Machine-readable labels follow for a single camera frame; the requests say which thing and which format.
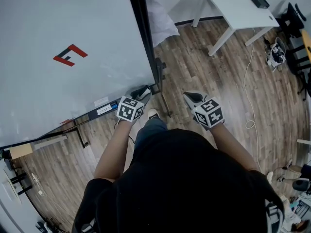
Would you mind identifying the light wooden desk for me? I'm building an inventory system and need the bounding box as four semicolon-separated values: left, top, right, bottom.
9;134;68;160

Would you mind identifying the large white whiteboard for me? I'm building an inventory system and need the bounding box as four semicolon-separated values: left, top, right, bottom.
0;0;156;148

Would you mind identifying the person's right forearm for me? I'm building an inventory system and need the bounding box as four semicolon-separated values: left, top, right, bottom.
209;123;259;172

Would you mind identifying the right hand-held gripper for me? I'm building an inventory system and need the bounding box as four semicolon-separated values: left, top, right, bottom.
183;91;225;131

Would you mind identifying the white plastic bag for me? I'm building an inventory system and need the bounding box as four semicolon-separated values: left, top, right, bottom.
145;0;181;49

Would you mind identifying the person's blue jeans leg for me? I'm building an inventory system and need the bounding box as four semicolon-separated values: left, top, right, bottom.
134;117;169;155

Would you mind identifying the long white floor cable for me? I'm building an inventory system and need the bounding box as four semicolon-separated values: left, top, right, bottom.
243;28;265;172

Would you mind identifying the black office chair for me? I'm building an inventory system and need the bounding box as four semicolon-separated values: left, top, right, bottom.
276;2;307;39
296;68;311;102

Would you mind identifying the person's left forearm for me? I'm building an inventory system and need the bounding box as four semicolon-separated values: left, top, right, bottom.
93;119;132;182

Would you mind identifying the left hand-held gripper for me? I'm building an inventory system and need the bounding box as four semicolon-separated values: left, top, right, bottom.
116;88;153;123

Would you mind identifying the white side table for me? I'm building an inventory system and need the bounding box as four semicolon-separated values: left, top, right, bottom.
0;159;34;205

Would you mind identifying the small black box device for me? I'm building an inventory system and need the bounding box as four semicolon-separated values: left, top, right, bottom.
250;0;270;10

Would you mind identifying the person's black shirt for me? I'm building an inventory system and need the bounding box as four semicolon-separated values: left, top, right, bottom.
71;128;285;233

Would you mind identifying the person's white shoe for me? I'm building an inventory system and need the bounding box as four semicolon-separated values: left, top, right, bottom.
147;108;160;120

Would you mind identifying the yellow round table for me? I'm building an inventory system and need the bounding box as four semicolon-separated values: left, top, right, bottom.
285;29;311;69

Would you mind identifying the white power strip with cord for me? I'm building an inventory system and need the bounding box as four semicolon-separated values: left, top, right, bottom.
31;172;45;197

